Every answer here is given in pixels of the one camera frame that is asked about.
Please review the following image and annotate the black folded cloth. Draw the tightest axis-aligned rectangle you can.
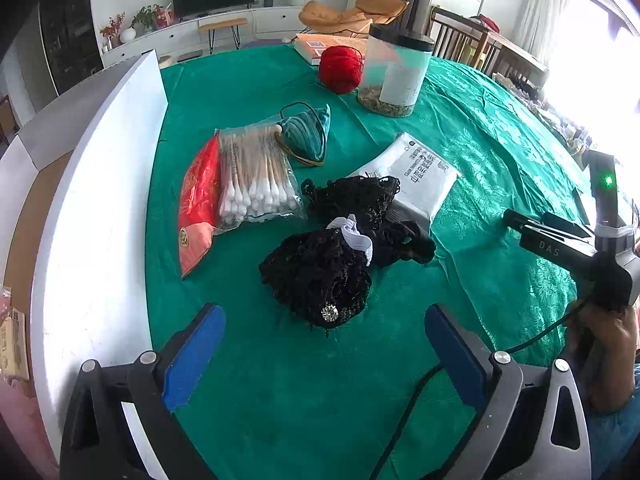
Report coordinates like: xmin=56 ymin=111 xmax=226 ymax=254
xmin=370 ymin=220 xmax=436 ymax=268

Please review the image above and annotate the black crochet bag with rhinestone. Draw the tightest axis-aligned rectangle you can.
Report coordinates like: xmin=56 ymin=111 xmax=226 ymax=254
xmin=258 ymin=229 xmax=371 ymax=330

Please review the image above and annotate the orange lounge chair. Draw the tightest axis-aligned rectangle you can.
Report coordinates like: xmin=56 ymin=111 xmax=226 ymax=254
xmin=298 ymin=0 xmax=409 ymax=36

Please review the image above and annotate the white sheer curtain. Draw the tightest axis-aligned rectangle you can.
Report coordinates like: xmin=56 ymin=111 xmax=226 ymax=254
xmin=513 ymin=0 xmax=590 ymax=64

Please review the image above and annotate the white cardboard storage box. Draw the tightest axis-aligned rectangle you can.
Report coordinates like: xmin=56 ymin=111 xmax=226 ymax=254
xmin=1 ymin=51 xmax=167 ymax=453

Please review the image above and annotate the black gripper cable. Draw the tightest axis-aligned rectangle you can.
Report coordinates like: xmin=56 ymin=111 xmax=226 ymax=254
xmin=368 ymin=299 xmax=587 ymax=480

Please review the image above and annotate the round white vase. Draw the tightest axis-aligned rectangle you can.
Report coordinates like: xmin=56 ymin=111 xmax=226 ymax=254
xmin=119 ymin=27 xmax=137 ymax=44

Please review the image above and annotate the clear jar black lid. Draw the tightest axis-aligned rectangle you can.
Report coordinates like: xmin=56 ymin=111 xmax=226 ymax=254
xmin=357 ymin=24 xmax=435 ymax=118

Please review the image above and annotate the red yarn ball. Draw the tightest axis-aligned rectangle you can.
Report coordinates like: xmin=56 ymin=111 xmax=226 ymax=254
xmin=318 ymin=46 xmax=363 ymax=94

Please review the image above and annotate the dark display cabinet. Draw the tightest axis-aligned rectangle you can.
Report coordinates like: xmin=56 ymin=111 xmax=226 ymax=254
xmin=39 ymin=0 xmax=103 ymax=94

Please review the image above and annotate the teal face mask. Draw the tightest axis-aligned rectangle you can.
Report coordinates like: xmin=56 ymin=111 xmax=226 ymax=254
xmin=276 ymin=102 xmax=332 ymax=167

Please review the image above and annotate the green satin tablecloth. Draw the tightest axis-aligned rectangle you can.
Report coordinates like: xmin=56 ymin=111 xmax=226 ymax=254
xmin=145 ymin=46 xmax=588 ymax=479

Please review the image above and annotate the red flower arrangement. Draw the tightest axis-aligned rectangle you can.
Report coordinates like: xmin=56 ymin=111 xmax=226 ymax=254
xmin=99 ymin=3 xmax=175 ymax=39

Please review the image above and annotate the small white carton box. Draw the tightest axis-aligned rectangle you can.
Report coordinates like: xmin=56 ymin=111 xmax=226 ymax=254
xmin=0 ymin=308 xmax=29 ymax=382

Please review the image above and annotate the grey wet wipes pack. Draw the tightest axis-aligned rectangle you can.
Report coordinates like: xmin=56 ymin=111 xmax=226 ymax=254
xmin=352 ymin=132 xmax=461 ymax=231

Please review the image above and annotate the small wooden bench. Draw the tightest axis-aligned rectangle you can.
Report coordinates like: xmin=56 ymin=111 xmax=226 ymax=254
xmin=198 ymin=18 xmax=248 ymax=54

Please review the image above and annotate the red and pink packet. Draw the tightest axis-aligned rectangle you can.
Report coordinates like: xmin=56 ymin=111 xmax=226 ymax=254
xmin=177 ymin=133 xmax=220 ymax=278

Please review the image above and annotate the orange book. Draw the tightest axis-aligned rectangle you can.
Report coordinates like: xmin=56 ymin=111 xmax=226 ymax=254
xmin=292 ymin=34 xmax=367 ymax=66

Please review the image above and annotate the white tv cabinet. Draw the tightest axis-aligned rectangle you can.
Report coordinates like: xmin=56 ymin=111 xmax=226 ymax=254
xmin=101 ymin=6 xmax=304 ymax=67

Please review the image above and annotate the cotton swabs bag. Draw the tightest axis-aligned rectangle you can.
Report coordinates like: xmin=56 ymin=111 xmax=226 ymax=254
xmin=214 ymin=122 xmax=304 ymax=235

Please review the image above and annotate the person right hand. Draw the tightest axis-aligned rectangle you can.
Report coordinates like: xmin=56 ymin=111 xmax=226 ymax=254
xmin=565 ymin=300 xmax=639 ymax=414

